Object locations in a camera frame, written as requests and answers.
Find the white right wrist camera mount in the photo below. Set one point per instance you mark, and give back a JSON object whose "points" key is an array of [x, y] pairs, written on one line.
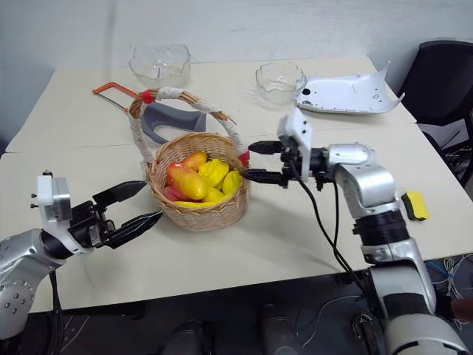
{"points": [[301, 129]]}

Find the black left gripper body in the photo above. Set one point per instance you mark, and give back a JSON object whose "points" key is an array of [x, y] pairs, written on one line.
{"points": [[86, 223]]}

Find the small red-yellow mango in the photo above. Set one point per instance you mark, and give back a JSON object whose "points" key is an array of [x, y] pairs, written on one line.
{"points": [[196, 161]]}

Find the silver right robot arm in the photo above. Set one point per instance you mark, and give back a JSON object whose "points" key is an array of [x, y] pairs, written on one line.
{"points": [[373, 181]]}

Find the orange hacksaw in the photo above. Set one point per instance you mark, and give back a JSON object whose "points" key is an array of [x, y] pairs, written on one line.
{"points": [[111, 86]]}

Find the pink-red fruit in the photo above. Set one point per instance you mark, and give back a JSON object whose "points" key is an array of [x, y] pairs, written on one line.
{"points": [[173, 193]]}

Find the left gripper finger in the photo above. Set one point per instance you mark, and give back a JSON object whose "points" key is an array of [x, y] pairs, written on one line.
{"points": [[120, 190], [136, 225]]}

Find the large clear glass bowl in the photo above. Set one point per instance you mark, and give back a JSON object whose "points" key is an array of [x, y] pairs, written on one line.
{"points": [[159, 64]]}

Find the dark rounded shape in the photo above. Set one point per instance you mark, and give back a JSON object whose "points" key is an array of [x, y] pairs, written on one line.
{"points": [[281, 329], [188, 338]]}

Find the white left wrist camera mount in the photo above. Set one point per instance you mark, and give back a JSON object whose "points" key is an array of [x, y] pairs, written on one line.
{"points": [[51, 199]]}

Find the grey plastic curved part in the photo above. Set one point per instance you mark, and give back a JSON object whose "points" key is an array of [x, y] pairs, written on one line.
{"points": [[177, 118]]}

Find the white plastic shell cover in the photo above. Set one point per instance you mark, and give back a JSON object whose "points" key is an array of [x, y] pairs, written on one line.
{"points": [[343, 92]]}

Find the yellow and black sponge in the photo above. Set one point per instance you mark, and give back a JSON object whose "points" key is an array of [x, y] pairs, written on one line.
{"points": [[419, 207]]}

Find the large red-yellow mango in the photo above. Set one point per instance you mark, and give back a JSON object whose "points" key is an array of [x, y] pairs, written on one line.
{"points": [[188, 183]]}

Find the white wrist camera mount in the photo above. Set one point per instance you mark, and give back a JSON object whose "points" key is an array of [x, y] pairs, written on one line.
{"points": [[301, 129], [51, 199]]}

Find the small clear glass bowl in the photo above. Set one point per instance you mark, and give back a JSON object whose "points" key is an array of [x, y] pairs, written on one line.
{"points": [[281, 83]]}

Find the black chair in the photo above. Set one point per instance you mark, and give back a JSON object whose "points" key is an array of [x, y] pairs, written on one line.
{"points": [[439, 85]]}

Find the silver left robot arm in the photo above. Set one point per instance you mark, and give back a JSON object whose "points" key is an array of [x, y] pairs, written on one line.
{"points": [[15, 259]]}

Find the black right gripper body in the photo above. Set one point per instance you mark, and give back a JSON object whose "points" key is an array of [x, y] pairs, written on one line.
{"points": [[290, 166]]}

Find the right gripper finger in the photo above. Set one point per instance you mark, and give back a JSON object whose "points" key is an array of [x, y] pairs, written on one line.
{"points": [[268, 147], [266, 176]]}

